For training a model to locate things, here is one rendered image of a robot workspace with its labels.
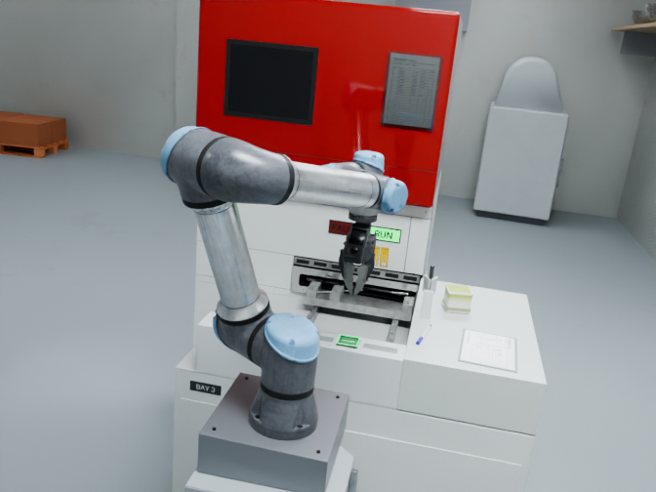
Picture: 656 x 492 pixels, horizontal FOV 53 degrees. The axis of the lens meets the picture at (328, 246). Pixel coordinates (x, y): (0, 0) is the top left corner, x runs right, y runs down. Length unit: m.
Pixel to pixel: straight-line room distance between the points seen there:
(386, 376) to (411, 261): 0.63
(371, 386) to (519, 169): 5.65
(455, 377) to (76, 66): 8.09
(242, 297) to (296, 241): 0.93
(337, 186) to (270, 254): 1.07
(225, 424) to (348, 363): 0.40
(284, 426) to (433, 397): 0.47
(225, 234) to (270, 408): 0.38
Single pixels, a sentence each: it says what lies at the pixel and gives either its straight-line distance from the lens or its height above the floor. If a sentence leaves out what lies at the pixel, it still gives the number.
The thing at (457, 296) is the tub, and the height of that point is 1.02.
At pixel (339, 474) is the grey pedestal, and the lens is 1.52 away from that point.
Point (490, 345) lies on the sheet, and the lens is 1.86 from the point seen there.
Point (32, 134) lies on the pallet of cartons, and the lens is 8.71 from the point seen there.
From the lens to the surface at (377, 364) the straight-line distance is 1.72.
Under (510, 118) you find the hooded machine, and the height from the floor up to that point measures 1.07.
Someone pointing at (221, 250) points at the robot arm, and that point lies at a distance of 1.34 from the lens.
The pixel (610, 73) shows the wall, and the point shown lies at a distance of 8.17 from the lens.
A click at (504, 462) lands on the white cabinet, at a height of 0.73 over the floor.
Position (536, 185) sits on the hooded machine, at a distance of 7.28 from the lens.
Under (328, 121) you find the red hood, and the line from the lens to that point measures 2.16.
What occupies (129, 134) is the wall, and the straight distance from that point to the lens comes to 9.08.
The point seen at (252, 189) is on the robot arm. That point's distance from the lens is 1.17.
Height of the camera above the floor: 1.72
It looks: 18 degrees down
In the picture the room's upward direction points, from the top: 6 degrees clockwise
